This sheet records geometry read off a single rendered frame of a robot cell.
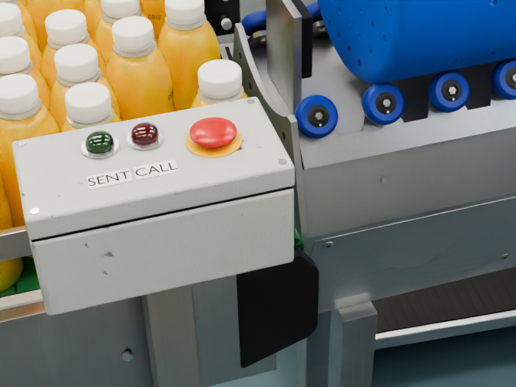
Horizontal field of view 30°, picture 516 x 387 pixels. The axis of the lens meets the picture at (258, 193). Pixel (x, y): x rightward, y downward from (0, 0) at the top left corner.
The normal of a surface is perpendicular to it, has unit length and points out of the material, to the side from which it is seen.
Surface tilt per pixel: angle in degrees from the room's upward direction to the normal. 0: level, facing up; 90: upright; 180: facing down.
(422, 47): 110
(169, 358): 90
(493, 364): 0
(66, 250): 90
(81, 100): 0
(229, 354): 90
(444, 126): 52
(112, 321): 90
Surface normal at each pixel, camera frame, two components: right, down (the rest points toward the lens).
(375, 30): -0.96, 0.20
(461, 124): 0.22, 0.00
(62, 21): -0.02, -0.77
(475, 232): 0.27, 0.84
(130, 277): 0.29, 0.61
